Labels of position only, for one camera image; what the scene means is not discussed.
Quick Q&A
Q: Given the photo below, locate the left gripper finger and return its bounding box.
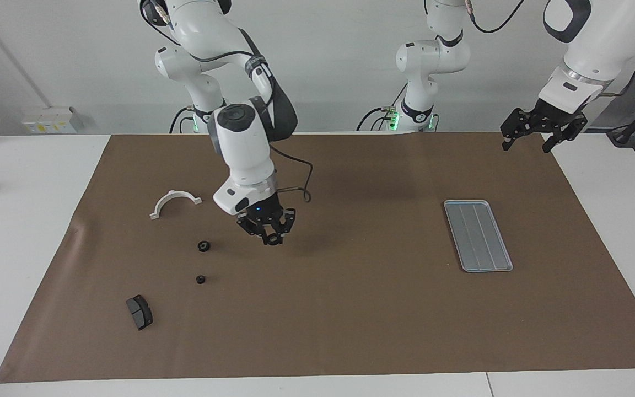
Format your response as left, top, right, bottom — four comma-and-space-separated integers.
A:
501, 108, 533, 151
542, 112, 588, 154

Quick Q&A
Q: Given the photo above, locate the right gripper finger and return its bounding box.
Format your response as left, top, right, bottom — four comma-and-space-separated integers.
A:
275, 208, 297, 244
237, 218, 270, 245

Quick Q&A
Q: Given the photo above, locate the silver metal tray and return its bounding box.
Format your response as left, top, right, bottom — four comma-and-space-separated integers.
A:
443, 200, 514, 273

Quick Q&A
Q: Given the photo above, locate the brown paper table mat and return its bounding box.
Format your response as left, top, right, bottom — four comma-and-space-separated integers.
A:
0, 131, 635, 384

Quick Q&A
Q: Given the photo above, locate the dark grey brake pad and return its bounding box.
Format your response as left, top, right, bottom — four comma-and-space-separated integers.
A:
126, 294, 154, 331

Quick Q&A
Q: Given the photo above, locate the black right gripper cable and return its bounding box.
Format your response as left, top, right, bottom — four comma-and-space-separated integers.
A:
270, 144, 314, 203

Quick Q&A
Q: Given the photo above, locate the white half-ring bracket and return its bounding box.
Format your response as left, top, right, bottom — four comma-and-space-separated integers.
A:
149, 190, 203, 221

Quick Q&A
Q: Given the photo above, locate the black right arm base cable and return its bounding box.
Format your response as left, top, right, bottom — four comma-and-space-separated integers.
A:
169, 106, 197, 134

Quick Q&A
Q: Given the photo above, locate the black arm base cable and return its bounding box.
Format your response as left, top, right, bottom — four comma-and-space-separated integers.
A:
169, 106, 197, 134
356, 83, 407, 132

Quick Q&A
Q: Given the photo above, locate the black left arm base cable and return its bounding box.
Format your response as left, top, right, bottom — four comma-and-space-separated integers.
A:
356, 83, 407, 132

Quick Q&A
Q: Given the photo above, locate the white wall socket box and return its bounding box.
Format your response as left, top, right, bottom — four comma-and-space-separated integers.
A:
23, 107, 84, 135

